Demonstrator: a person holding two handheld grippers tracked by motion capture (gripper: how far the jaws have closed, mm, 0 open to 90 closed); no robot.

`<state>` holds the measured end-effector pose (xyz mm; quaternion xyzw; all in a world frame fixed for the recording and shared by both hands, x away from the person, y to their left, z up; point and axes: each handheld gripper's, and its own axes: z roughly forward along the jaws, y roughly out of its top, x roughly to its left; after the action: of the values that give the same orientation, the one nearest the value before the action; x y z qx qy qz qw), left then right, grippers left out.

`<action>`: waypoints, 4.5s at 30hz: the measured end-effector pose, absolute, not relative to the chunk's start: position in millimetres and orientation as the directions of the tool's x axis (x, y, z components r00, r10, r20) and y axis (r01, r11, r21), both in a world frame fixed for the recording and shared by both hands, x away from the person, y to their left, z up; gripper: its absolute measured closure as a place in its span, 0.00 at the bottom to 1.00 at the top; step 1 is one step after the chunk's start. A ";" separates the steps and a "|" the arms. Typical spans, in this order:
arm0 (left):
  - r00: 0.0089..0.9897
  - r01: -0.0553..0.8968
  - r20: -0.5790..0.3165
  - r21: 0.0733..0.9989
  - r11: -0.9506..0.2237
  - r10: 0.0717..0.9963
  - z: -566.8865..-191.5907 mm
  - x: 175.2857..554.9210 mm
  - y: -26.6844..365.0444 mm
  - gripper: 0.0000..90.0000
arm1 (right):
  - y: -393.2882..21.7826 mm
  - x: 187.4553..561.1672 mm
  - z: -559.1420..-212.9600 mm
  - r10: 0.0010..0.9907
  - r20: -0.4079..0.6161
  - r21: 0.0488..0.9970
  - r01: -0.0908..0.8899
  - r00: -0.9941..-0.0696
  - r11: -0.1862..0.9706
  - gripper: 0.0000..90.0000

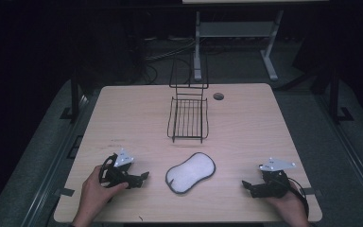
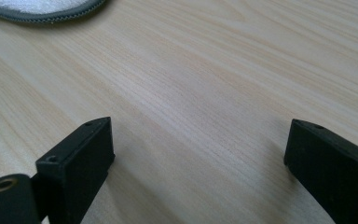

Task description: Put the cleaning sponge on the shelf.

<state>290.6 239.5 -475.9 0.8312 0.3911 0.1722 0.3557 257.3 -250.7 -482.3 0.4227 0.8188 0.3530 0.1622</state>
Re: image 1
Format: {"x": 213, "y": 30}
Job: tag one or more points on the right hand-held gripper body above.
{"x": 275, "y": 184}

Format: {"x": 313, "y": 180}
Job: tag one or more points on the white metal stand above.
{"x": 233, "y": 29}

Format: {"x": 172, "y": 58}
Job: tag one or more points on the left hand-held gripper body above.
{"x": 119, "y": 178}

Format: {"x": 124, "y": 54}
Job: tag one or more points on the round table grommet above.
{"x": 218, "y": 96}

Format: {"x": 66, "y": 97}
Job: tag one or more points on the aluminium rail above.
{"x": 60, "y": 157}
{"x": 353, "y": 157}

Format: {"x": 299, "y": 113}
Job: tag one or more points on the white sponge with dark edge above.
{"x": 189, "y": 173}

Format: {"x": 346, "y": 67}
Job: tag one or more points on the person's right hand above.
{"x": 293, "y": 206}

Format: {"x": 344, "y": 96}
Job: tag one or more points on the person's left hand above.
{"x": 94, "y": 192}

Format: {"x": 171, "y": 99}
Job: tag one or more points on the black metal post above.
{"x": 75, "y": 97}
{"x": 335, "y": 94}

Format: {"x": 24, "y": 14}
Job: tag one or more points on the grey tape strip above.
{"x": 313, "y": 191}
{"x": 64, "y": 192}

